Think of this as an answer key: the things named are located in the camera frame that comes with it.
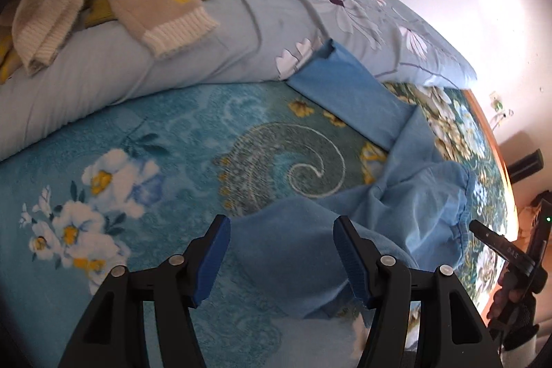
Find grey-blue floral duvet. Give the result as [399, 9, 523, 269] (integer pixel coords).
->
[1, 0, 476, 158]

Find light blue fleece pants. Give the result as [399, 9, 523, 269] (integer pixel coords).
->
[232, 40, 474, 318]

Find teal floral plush blanket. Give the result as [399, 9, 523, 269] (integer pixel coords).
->
[1, 82, 506, 367]

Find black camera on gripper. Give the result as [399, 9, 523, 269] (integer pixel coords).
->
[527, 190, 551, 265]

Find black box on floor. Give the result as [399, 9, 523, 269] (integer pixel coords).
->
[507, 149, 544, 184]

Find orange wooden bed footboard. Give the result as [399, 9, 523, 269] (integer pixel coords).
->
[463, 90, 518, 242]

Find person's right hand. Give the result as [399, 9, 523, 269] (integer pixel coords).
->
[486, 268, 524, 320]

